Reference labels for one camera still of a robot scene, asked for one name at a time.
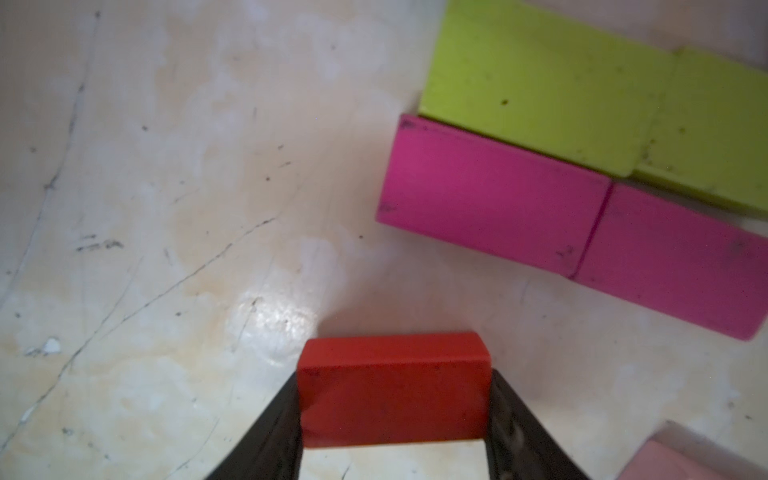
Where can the pink block right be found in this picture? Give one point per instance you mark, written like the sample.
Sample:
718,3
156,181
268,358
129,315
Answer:
654,461

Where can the red block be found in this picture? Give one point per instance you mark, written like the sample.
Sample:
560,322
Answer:
358,391

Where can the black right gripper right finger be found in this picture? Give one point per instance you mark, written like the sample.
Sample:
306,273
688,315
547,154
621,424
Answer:
517,445

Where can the magenta block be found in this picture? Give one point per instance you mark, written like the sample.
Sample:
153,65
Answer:
677,261
484,195

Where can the light green block top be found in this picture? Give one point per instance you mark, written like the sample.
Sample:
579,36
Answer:
708,137
533,78

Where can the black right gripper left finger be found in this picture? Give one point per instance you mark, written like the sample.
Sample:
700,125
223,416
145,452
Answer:
272,447

